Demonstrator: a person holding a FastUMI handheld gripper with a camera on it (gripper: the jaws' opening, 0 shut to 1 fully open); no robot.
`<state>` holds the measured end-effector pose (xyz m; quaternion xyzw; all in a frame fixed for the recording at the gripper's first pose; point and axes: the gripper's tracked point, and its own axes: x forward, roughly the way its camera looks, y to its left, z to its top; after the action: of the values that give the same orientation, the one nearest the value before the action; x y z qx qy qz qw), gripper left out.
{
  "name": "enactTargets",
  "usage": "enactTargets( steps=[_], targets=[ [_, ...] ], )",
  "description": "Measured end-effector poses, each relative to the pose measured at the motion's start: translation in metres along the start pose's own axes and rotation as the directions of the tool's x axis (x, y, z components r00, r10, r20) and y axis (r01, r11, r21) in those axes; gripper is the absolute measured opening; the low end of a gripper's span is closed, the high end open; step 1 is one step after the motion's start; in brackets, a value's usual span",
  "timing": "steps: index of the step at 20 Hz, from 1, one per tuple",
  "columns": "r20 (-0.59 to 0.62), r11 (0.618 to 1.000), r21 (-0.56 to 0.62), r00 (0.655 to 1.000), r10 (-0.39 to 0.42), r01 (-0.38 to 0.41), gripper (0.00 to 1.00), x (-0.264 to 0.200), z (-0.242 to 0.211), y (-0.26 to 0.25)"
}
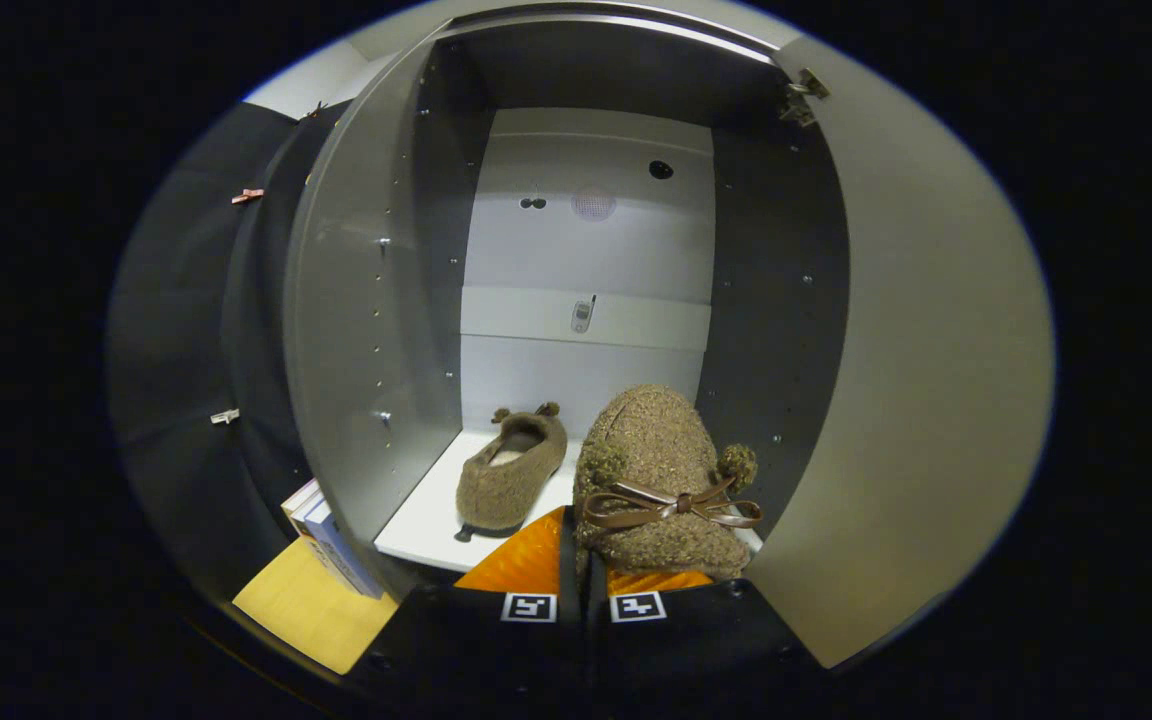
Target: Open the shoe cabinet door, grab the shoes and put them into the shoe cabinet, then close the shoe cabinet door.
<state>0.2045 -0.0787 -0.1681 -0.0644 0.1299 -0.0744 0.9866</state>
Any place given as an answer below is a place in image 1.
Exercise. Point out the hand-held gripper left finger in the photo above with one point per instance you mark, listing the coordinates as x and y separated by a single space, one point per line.
570 570

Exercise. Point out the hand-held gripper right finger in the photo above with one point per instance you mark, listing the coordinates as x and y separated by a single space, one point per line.
716 640

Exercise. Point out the brown fuzzy slipper shoe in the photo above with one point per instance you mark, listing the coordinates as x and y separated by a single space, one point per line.
511 475
656 450

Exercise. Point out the beige shoe cabinet door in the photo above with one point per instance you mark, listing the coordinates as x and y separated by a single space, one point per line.
916 400

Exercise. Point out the dark grey shoe cabinet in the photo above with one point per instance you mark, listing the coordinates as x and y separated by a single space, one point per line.
576 250

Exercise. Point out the white cabinet shelf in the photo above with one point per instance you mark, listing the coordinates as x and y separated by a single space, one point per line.
426 520

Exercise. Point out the metal door hinge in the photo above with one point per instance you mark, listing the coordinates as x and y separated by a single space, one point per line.
801 95

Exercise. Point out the blue paperback book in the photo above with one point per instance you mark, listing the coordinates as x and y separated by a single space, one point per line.
341 555

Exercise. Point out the white clip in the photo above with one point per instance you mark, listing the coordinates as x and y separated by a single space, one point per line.
225 415

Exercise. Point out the black backdrop cloth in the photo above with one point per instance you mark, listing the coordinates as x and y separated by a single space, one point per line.
176 350

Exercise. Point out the red clip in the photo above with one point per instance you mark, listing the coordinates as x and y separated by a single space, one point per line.
247 195

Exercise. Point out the black clip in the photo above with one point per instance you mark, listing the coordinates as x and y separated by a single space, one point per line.
314 108

